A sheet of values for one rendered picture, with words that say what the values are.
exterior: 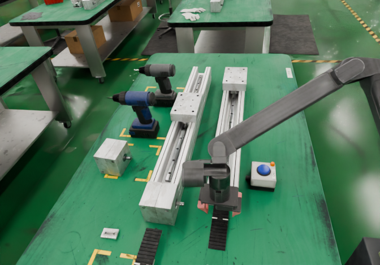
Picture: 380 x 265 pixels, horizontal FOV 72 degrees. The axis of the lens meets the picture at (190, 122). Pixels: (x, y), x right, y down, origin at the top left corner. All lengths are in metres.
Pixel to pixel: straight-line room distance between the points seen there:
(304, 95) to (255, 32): 1.82
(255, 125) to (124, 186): 0.55
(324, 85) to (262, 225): 0.45
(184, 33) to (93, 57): 1.12
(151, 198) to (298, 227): 0.46
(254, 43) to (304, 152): 1.59
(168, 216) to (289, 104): 0.48
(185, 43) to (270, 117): 1.98
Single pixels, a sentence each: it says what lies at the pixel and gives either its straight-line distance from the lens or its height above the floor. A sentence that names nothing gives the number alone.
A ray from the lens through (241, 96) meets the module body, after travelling 1.23.
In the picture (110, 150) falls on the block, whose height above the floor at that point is 0.87.
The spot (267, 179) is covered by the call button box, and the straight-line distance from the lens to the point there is 0.92.
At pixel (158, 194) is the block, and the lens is 0.84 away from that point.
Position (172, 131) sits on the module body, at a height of 0.86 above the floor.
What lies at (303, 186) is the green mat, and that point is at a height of 0.78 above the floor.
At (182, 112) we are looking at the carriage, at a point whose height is 0.90.
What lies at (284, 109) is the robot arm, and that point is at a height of 1.14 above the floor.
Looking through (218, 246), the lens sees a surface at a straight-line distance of 0.85.
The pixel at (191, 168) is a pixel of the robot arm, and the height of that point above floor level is 1.03.
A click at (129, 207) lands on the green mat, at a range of 0.96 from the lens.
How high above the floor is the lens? 1.55
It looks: 39 degrees down
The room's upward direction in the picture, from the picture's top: 6 degrees counter-clockwise
